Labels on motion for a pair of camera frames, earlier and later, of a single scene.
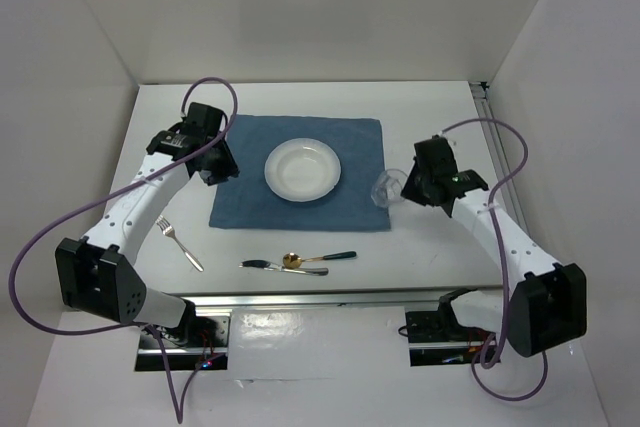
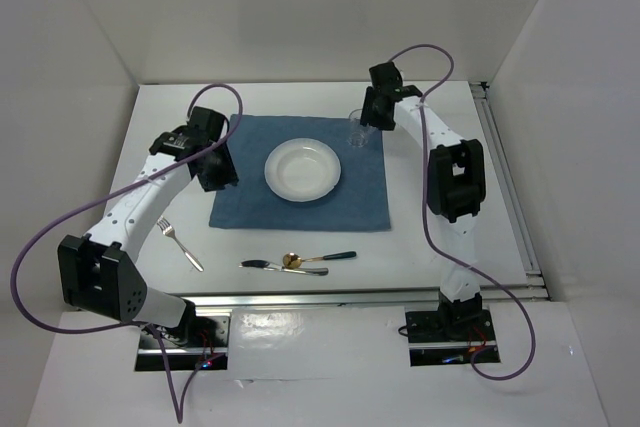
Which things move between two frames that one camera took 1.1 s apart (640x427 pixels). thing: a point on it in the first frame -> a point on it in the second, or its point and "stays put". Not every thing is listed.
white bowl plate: [302, 170] stays put
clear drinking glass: [387, 187] -> [359, 133]
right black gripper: [409, 191] -> [368, 115]
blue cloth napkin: [247, 200] stays put
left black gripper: [227, 167] stays put
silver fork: [166, 228] stays put
